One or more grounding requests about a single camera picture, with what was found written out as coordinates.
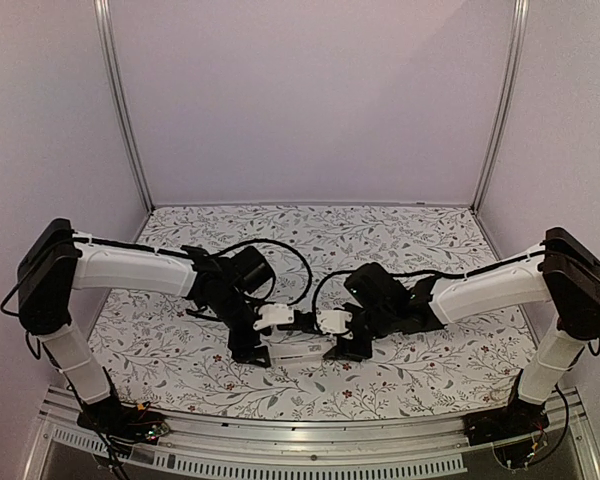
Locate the white remote control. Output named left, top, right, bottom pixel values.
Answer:
left=268, top=340, right=335, bottom=365

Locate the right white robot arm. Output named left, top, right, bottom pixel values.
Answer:
left=311, top=227, right=600, bottom=436

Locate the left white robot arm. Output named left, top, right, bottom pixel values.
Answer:
left=0, top=218, right=297, bottom=434

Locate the floral table mat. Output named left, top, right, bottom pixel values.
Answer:
left=89, top=206, right=535, bottom=421

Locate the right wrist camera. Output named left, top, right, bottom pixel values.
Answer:
left=309, top=309, right=353, bottom=339

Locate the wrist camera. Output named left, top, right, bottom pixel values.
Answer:
left=309, top=309, right=353, bottom=339
left=253, top=303, right=314, bottom=332

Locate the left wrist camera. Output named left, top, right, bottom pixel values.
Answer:
left=253, top=303, right=314, bottom=332

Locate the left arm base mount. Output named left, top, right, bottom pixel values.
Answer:
left=77, top=397, right=171, bottom=444

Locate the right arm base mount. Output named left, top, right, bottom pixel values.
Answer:
left=462, top=402, right=549, bottom=446

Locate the front aluminium rail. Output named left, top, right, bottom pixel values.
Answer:
left=22, top=387, right=600, bottom=480

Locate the right aluminium frame post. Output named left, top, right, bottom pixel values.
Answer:
left=471, top=0, right=530, bottom=215

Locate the aluminium frame post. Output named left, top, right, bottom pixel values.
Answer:
left=93, top=0, right=155, bottom=213
left=471, top=0, right=530, bottom=215

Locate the left aluminium frame post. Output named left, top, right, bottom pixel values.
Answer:
left=93, top=0, right=155, bottom=213

